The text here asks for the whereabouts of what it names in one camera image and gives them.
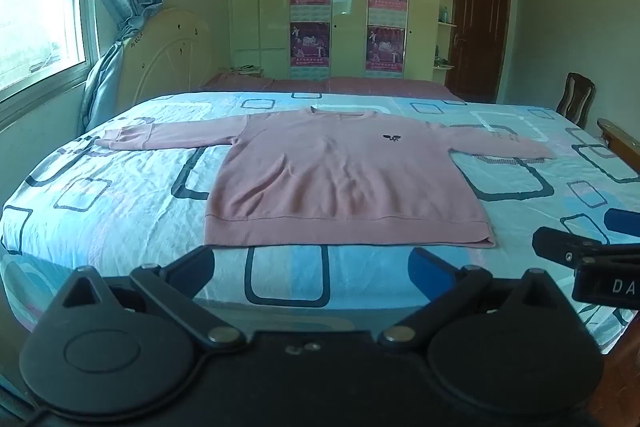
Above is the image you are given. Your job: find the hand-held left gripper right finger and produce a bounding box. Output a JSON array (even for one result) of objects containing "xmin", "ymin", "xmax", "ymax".
[{"xmin": 378, "ymin": 247, "xmax": 576, "ymax": 351}]

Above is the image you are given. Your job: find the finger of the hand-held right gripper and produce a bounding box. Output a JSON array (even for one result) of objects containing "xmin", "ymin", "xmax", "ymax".
[
  {"xmin": 603, "ymin": 208, "xmax": 640, "ymax": 239},
  {"xmin": 532, "ymin": 227, "xmax": 640, "ymax": 269}
]

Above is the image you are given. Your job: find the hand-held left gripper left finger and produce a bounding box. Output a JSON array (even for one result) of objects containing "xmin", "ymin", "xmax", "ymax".
[{"xmin": 60, "ymin": 246, "xmax": 247, "ymax": 354}]

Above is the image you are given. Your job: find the pink sweater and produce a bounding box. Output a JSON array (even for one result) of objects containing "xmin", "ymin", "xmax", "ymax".
[{"xmin": 94, "ymin": 106, "xmax": 558, "ymax": 250}]

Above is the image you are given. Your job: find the bed with patterned sheet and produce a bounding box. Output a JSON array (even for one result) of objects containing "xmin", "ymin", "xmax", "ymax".
[{"xmin": 0, "ymin": 91, "xmax": 640, "ymax": 355}]

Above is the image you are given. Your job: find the wooden chair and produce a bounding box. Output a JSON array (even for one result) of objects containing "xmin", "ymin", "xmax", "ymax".
[{"xmin": 556, "ymin": 72, "xmax": 597, "ymax": 130}]

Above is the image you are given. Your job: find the pink bed blanket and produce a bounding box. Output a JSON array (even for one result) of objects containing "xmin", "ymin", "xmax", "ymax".
[{"xmin": 197, "ymin": 73, "xmax": 466, "ymax": 102}]

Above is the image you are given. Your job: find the cream bed headboard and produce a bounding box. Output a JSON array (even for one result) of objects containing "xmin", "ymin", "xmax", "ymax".
[{"xmin": 117, "ymin": 7, "xmax": 217, "ymax": 118}]

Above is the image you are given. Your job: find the brown wooden door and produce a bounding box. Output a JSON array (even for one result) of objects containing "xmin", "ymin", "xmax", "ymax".
[{"xmin": 445, "ymin": 0, "xmax": 512, "ymax": 104}]

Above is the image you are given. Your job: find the white corner shelf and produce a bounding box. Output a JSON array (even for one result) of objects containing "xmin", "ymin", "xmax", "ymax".
[{"xmin": 433, "ymin": 0, "xmax": 461, "ymax": 70}]

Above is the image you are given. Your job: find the window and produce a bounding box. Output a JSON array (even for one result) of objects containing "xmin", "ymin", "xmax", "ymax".
[{"xmin": 0, "ymin": 0, "xmax": 96, "ymax": 104}]

